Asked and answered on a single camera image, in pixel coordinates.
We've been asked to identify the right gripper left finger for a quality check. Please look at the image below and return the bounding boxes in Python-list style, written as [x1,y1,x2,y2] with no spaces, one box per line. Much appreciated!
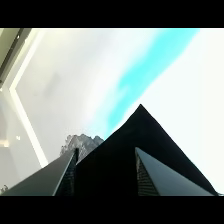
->
[1,147,80,196]

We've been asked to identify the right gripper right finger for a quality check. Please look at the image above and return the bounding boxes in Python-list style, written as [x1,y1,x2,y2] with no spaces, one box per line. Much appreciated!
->
[134,146,215,196]

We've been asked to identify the dark blue pants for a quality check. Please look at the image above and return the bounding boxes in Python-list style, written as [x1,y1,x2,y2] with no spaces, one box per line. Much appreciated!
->
[73,103,221,196]

